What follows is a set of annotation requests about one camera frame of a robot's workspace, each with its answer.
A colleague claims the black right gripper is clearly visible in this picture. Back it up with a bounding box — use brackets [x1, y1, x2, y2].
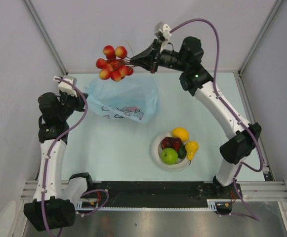
[131, 39, 189, 75]

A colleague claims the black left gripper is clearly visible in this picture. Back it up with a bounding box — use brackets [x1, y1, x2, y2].
[58, 88, 87, 120]

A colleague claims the red fake strawberry bunch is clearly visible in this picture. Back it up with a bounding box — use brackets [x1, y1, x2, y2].
[95, 45, 134, 82]

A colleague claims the light blue printed plastic bag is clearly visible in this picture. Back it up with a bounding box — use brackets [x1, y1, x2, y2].
[85, 75, 160, 124]

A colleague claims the yellow fake lemon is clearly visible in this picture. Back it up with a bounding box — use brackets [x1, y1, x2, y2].
[171, 127, 189, 142]

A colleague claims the dark red fake fruit slice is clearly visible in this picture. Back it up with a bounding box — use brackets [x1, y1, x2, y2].
[170, 137, 182, 151]

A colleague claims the yellow fake pear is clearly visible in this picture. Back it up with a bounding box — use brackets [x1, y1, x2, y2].
[185, 141, 199, 162]

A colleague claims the green fake apple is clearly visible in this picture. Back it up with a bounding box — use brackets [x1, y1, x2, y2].
[161, 148, 178, 165]

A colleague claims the dark green fake avocado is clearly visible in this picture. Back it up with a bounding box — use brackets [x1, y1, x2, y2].
[177, 144, 187, 159]

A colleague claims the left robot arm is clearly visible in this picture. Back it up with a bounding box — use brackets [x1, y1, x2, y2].
[24, 92, 94, 232]

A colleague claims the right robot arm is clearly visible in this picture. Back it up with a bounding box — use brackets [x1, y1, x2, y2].
[130, 37, 261, 198]

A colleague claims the white paper plate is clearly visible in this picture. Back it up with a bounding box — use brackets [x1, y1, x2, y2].
[150, 132, 191, 171]

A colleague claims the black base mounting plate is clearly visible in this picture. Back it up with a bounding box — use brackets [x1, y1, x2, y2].
[92, 181, 242, 208]

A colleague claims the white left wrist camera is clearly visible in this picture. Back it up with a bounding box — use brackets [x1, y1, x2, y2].
[53, 75, 78, 97]

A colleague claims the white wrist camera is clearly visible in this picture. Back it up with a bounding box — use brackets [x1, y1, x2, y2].
[53, 75, 78, 97]
[154, 22, 171, 42]

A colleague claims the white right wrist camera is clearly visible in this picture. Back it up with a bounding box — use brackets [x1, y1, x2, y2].
[154, 22, 171, 42]

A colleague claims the blue slotted cable duct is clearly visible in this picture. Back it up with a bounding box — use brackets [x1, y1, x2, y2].
[76, 200, 99, 210]

